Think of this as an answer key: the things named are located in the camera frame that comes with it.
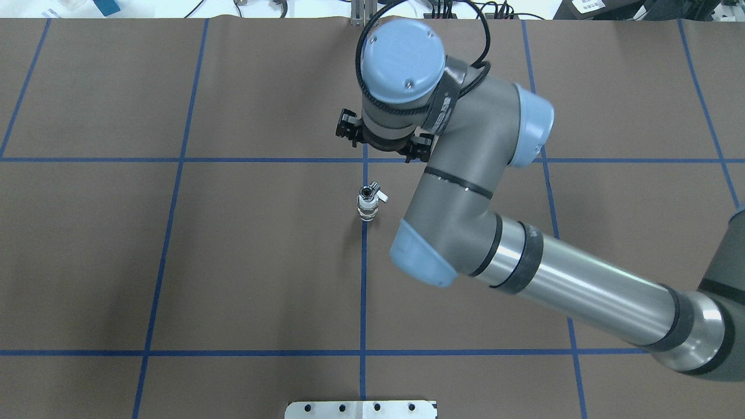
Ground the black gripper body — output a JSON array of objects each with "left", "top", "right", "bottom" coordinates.
[{"left": 361, "top": 125, "right": 417, "bottom": 151}]

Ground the chrome metal pipe fitting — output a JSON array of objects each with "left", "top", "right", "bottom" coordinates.
[{"left": 359, "top": 182, "right": 380, "bottom": 201}]

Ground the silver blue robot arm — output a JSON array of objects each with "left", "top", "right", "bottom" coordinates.
[{"left": 354, "top": 18, "right": 743, "bottom": 382}]

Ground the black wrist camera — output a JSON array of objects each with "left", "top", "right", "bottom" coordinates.
[{"left": 335, "top": 108, "right": 435, "bottom": 164}]

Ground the aluminium frame post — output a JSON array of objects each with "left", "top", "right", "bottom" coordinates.
[{"left": 349, "top": 0, "right": 378, "bottom": 27}]

